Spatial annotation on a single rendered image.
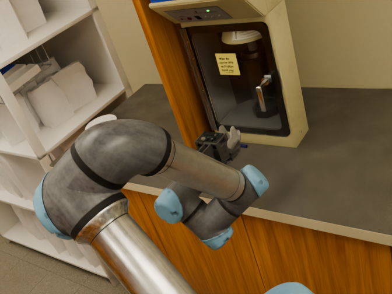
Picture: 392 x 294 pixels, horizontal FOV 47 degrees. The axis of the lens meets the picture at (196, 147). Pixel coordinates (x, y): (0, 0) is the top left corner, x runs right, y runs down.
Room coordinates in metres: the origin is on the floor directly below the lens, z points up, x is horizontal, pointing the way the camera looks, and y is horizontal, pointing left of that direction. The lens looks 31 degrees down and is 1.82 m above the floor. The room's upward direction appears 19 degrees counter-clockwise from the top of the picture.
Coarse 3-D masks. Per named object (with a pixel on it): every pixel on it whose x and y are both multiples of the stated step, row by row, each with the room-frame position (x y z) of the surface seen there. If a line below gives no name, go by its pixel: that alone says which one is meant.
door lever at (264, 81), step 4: (264, 80) 1.24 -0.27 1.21; (260, 84) 1.23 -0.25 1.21; (264, 84) 1.23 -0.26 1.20; (256, 88) 1.22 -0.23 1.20; (260, 88) 1.21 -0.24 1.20; (260, 92) 1.21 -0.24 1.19; (260, 96) 1.21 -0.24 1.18; (260, 100) 1.22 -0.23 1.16; (264, 100) 1.22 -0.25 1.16; (260, 104) 1.22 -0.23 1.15; (264, 104) 1.21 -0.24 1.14; (264, 108) 1.21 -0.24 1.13
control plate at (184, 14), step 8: (192, 8) 1.28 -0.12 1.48; (200, 8) 1.27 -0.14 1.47; (208, 8) 1.25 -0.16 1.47; (216, 8) 1.24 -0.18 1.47; (176, 16) 1.36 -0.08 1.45; (184, 16) 1.35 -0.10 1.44; (192, 16) 1.33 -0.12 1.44; (200, 16) 1.32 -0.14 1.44; (208, 16) 1.30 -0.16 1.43; (216, 16) 1.29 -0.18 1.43; (224, 16) 1.27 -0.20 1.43
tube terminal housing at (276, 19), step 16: (272, 0) 1.25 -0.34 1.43; (272, 16) 1.24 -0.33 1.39; (272, 32) 1.22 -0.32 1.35; (288, 32) 1.29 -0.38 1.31; (272, 48) 1.23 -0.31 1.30; (288, 48) 1.28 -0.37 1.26; (288, 64) 1.26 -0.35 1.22; (288, 80) 1.25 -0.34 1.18; (288, 96) 1.24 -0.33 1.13; (288, 112) 1.23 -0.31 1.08; (304, 112) 1.30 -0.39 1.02; (304, 128) 1.28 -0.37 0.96; (272, 144) 1.28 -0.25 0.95; (288, 144) 1.24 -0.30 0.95
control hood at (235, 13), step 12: (180, 0) 1.28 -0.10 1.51; (192, 0) 1.25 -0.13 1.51; (204, 0) 1.22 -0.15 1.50; (216, 0) 1.20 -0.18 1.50; (228, 0) 1.18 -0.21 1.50; (240, 0) 1.16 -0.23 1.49; (252, 0) 1.17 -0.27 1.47; (264, 0) 1.22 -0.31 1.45; (228, 12) 1.24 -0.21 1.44; (240, 12) 1.22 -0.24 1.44; (252, 12) 1.20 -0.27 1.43; (264, 12) 1.21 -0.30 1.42
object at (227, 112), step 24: (216, 24) 1.34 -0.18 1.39; (240, 24) 1.28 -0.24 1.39; (264, 24) 1.22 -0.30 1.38; (192, 48) 1.42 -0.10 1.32; (216, 48) 1.35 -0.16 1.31; (240, 48) 1.29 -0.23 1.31; (264, 48) 1.24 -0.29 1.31; (216, 72) 1.37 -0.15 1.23; (240, 72) 1.31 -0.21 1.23; (264, 72) 1.25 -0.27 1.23; (216, 96) 1.39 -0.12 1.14; (240, 96) 1.32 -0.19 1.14; (264, 96) 1.26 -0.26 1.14; (216, 120) 1.41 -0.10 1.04; (240, 120) 1.34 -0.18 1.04; (264, 120) 1.28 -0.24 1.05
